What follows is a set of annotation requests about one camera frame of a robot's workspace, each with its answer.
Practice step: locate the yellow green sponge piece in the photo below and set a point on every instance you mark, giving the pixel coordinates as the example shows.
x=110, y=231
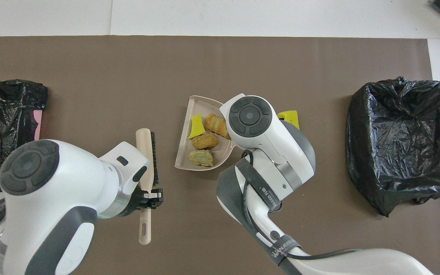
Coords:
x=196, y=128

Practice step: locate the pale toy bread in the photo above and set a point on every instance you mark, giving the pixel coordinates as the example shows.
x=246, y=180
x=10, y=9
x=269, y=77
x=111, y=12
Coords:
x=201, y=157

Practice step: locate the brown table mat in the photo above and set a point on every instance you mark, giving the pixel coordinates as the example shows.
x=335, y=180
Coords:
x=128, y=68

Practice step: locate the pink plastic bin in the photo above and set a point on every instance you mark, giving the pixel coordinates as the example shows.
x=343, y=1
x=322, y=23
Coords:
x=38, y=124

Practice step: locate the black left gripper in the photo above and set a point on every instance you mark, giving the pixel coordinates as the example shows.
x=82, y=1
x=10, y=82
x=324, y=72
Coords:
x=143, y=200

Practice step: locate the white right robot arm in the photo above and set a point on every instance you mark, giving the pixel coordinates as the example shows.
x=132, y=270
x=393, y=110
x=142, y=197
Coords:
x=258, y=126

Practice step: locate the brown toy bread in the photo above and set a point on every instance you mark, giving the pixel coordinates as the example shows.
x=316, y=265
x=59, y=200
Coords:
x=204, y=141

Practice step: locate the orange striped toy croissant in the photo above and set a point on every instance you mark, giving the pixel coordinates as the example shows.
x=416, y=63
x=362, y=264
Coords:
x=216, y=124

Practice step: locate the beige plastic dustpan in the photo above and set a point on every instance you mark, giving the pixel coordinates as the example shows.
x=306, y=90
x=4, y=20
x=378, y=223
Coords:
x=185, y=147

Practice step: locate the black trash bag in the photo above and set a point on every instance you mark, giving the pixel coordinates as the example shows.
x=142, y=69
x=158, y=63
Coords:
x=6, y=114
x=395, y=152

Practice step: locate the beige hand brush black bristles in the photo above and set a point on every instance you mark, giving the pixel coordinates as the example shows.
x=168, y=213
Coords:
x=143, y=145

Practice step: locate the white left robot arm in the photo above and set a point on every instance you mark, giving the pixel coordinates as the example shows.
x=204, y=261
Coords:
x=52, y=198

